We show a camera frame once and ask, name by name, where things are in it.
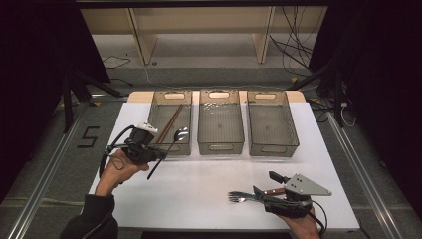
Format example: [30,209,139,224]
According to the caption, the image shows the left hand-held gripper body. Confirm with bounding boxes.
[123,121,159,164]

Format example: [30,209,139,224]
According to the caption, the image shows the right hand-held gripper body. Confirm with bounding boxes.
[263,173,332,219]

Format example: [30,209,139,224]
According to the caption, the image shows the metal spoon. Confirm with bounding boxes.
[146,126,190,181]

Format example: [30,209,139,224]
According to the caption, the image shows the grey transparent plastic bin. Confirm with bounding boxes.
[142,90,193,157]
[246,90,301,158]
[197,89,246,156]

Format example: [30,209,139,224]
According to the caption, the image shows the person's left hand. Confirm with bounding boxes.
[96,148,150,189]

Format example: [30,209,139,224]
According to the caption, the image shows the person's right hand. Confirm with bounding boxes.
[280,207,321,239]

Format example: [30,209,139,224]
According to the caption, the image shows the white table cover sheet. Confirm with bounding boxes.
[75,101,361,232]

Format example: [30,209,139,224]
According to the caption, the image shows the black tripod stand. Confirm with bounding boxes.
[61,70,124,133]

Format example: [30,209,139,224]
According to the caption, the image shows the black metal stand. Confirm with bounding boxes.
[287,59,346,128]

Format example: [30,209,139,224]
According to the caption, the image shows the black curtain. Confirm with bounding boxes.
[308,0,422,222]
[0,0,112,203]

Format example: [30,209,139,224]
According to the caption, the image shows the light wooden shelf unit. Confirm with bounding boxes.
[80,5,327,66]

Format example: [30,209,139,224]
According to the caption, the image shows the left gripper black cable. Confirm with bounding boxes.
[98,124,137,179]

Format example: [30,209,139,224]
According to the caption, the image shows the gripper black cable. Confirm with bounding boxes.
[307,199,329,238]
[98,124,137,179]

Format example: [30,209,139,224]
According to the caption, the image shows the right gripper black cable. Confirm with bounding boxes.
[307,199,329,238]

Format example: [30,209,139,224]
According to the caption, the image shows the aluminium floor rail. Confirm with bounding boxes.
[6,99,92,239]
[326,111,405,239]

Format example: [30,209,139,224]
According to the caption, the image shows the white cable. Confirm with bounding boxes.
[340,102,357,128]

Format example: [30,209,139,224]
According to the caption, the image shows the thin black floor cable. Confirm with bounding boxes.
[102,55,134,88]

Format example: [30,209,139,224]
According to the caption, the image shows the bundle of black cables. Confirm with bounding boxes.
[269,5,317,77]

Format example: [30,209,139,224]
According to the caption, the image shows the black frame bar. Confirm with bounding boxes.
[75,0,332,10]

